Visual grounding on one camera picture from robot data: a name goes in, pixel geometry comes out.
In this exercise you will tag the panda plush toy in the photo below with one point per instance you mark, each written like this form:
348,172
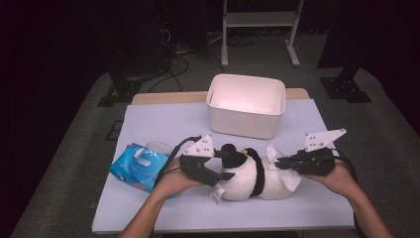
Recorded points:
241,180

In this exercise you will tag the white metal stand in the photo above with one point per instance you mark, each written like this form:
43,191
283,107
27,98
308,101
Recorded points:
259,19

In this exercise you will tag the blue wet wipes packet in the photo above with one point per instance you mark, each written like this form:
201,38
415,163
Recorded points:
138,168

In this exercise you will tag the black stand base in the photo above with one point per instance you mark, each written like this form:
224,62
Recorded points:
345,87
120,89

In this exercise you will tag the white plastic storage bin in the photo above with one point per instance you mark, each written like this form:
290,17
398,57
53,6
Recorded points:
246,109

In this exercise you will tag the person's right hand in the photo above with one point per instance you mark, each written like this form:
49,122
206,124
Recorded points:
340,180

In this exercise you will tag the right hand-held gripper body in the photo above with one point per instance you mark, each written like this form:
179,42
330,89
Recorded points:
313,162

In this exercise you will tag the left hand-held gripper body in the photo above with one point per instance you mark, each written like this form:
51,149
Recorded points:
196,167

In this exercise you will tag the person's left hand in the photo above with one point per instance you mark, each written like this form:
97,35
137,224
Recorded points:
171,180

